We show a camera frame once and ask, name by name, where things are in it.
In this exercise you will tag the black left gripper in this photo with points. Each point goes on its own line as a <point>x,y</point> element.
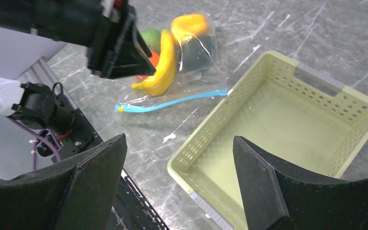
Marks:
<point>114,49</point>

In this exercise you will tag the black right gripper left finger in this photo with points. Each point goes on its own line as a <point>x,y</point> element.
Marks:
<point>29,201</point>

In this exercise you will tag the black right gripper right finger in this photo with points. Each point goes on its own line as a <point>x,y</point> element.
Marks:
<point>279,195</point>

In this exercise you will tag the green lime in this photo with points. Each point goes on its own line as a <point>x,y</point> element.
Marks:
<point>152,38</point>

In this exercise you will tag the yellow banana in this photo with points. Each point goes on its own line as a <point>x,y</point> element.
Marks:
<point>160,81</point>

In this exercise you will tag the yellow bell pepper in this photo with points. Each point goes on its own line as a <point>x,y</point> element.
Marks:
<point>186,27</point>

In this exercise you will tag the clear zip top bag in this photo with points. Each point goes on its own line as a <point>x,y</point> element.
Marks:
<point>186,85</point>

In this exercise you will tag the dark green avocado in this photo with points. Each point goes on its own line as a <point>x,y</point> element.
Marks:
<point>200,53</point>

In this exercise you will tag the pale green perforated basket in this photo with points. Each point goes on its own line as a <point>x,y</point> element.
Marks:
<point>286,108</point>

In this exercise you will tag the black mounting rail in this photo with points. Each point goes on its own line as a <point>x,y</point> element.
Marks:
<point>97,195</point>

